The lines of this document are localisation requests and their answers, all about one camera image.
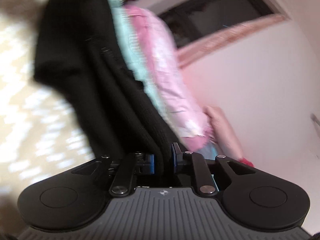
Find black pants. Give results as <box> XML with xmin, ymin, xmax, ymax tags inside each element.
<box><xmin>34</xmin><ymin>0</ymin><xmax>177</xmax><ymax>173</ymax></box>

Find teal grey striped pillow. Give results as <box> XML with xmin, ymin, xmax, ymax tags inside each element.
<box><xmin>197</xmin><ymin>141</ymin><xmax>219</xmax><ymax>160</ymax></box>

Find red clothes pile right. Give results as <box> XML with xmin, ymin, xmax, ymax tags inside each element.
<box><xmin>239</xmin><ymin>158</ymin><xmax>254</xmax><ymax>167</ymax></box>

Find peach folded cloth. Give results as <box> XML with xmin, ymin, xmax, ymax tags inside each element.
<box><xmin>204</xmin><ymin>106</ymin><xmax>247</xmax><ymax>163</ymax></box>

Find patterned beige teal quilt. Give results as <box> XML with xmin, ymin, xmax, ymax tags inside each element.
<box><xmin>1</xmin><ymin>0</ymin><xmax>93</xmax><ymax>236</ymax></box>

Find pink floral pillow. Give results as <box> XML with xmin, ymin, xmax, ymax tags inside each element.
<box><xmin>125</xmin><ymin>5</ymin><xmax>212</xmax><ymax>152</ymax></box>

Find dark framed window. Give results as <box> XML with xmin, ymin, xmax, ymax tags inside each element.
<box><xmin>159</xmin><ymin>0</ymin><xmax>274</xmax><ymax>48</ymax></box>

